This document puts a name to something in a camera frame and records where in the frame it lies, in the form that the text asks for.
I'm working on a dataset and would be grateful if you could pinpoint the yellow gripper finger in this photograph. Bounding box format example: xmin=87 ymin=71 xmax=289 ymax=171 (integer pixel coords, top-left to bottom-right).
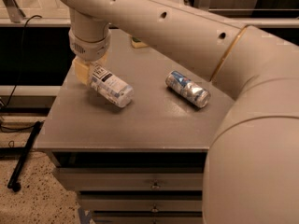
xmin=72 ymin=57 xmax=92 ymax=86
xmin=96 ymin=52 xmax=108 ymax=66

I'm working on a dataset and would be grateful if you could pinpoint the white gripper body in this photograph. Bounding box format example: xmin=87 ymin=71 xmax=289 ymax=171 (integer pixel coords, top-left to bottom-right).
xmin=68 ymin=30 xmax=111 ymax=62

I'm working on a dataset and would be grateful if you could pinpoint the clear plastic water bottle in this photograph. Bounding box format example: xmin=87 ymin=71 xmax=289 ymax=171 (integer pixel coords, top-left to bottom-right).
xmin=90 ymin=64 xmax=134 ymax=108

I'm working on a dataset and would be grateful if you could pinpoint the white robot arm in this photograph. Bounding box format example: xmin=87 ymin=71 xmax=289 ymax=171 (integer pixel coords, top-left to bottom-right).
xmin=60 ymin=0 xmax=299 ymax=224

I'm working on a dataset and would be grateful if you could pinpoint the green yellow sponge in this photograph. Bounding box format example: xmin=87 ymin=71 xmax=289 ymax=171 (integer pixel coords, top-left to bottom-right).
xmin=131 ymin=36 xmax=148 ymax=49

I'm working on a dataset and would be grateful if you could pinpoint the crushed blue silver can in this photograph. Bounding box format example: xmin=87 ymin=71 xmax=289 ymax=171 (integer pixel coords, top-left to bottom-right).
xmin=165 ymin=71 xmax=211 ymax=108

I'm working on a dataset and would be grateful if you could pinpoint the grey drawer cabinet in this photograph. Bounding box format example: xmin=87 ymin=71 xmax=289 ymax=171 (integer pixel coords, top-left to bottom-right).
xmin=35 ymin=29 xmax=233 ymax=224

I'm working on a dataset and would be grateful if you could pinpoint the black rod on floor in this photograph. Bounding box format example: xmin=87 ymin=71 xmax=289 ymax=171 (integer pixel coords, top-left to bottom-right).
xmin=7 ymin=121 xmax=42 ymax=192

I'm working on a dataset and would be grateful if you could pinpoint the black cable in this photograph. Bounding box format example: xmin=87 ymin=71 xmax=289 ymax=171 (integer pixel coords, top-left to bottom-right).
xmin=0 ymin=14 xmax=44 ymax=133

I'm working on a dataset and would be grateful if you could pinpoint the metal railing frame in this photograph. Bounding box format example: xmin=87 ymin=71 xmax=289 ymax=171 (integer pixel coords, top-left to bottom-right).
xmin=0 ymin=0 xmax=299 ymax=29

